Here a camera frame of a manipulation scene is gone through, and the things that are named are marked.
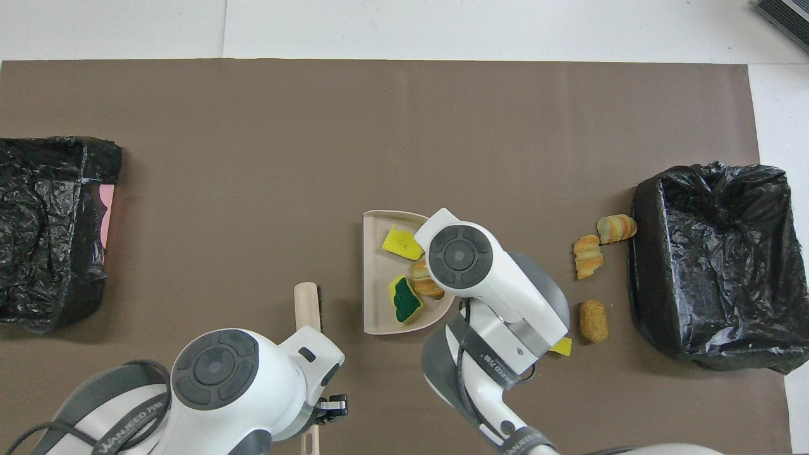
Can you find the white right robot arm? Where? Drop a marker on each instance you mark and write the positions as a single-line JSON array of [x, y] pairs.
[[505, 297]]

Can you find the notched yellow sponge piece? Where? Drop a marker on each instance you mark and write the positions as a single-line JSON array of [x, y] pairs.
[[399, 243]]

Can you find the striped beige croissant toy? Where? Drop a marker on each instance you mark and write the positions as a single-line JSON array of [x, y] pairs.
[[616, 229]]

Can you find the brown table mat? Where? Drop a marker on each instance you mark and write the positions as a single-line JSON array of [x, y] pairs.
[[442, 101]]

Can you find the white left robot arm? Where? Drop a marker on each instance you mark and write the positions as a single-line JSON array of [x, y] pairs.
[[272, 379]]

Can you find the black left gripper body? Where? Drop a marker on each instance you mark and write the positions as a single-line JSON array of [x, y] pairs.
[[332, 409]]

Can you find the black bagged pink bin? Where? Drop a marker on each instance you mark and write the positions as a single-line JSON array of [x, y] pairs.
[[38, 189]]

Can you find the beige hand brush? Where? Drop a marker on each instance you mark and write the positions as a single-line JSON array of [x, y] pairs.
[[308, 306]]

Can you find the green and yellow sponge piece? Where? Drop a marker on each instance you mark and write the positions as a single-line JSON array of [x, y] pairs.
[[404, 303]]

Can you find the beige foam chunk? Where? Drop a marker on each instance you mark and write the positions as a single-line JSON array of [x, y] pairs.
[[425, 285]]

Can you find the orange croissant toy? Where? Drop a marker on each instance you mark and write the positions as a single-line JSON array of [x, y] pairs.
[[588, 256]]

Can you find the yellow sponge wedge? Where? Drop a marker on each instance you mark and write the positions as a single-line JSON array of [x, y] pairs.
[[562, 346]]

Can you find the grey ribbed device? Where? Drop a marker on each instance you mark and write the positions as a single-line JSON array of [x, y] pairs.
[[790, 16]]

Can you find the beige plastic dustpan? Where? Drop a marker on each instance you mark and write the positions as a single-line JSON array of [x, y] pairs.
[[376, 303]]

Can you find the brown bread nugget toy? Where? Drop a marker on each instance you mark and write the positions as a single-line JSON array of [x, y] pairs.
[[594, 321]]

